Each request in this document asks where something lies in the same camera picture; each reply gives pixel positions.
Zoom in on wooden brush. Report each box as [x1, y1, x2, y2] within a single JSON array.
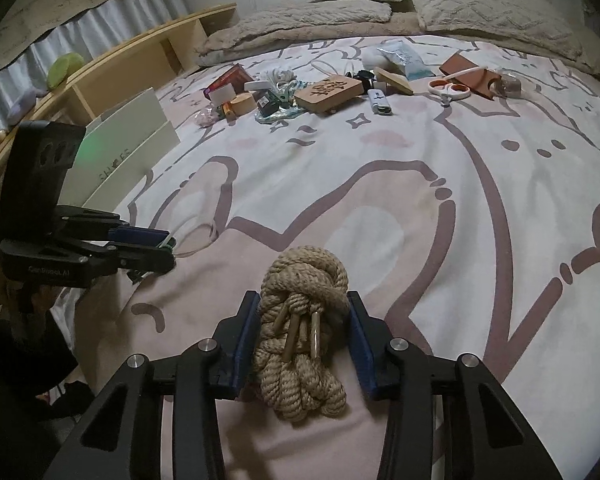
[[372, 66, 415, 96]]

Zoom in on white patterned scrunchie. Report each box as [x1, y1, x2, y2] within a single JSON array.
[[262, 67, 298, 86]]

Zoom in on wooden bedside shelf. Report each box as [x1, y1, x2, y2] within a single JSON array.
[[0, 2, 238, 201]]

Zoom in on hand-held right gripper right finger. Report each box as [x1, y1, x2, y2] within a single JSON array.
[[345, 290, 563, 480]]

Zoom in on blue grey curtain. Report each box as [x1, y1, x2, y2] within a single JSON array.
[[0, 0, 191, 121]]

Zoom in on white lighter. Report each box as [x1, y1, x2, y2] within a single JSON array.
[[367, 89, 395, 116]]

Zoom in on beige mattress bedding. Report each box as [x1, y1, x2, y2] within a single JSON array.
[[195, 10, 600, 78]]

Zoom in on green plush toy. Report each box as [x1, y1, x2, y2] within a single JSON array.
[[47, 54, 86, 92]]

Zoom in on white storage box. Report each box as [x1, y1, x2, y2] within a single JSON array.
[[67, 86, 181, 206]]

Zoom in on light blue packet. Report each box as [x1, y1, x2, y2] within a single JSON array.
[[377, 40, 431, 81]]

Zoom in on beige quilted large pillow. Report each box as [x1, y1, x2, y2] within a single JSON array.
[[409, 0, 583, 58]]

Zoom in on small clear tape roll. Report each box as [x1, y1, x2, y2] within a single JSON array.
[[495, 72, 523, 98]]

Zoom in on orange white scissors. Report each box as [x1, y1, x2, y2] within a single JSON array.
[[427, 79, 471, 107]]

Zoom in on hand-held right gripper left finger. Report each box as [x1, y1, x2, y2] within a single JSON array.
[[42, 290, 263, 480]]

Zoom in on beige rope knot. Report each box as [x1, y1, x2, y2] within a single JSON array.
[[252, 246, 351, 423]]

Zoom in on wooden oval box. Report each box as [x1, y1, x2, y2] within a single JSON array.
[[230, 92, 257, 116]]

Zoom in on brown leather wallet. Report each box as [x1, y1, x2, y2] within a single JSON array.
[[439, 55, 503, 98]]

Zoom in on grey plush ball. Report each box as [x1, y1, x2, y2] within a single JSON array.
[[362, 47, 386, 71]]

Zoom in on red cardboard box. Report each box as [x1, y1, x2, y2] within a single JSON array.
[[209, 64, 248, 92]]

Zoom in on blue patterned plastic bag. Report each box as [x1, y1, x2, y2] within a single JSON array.
[[255, 95, 301, 123]]

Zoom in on cream hair stick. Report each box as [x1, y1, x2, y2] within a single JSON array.
[[440, 64, 482, 83]]

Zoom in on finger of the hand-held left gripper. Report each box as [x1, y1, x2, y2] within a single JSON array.
[[77, 242, 176, 275], [55, 206, 171, 250]]

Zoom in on carved wooden block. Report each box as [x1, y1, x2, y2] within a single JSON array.
[[294, 74, 363, 113]]

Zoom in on person's dark clothing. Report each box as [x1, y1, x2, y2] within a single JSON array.
[[0, 305, 96, 480]]

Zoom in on beige quilted flat pillow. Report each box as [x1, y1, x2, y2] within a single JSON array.
[[230, 0, 393, 48]]

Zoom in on beige printed curtain valance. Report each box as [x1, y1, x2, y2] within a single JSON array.
[[0, 0, 181, 91]]

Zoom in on black rectangular device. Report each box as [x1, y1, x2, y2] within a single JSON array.
[[256, 91, 281, 116]]

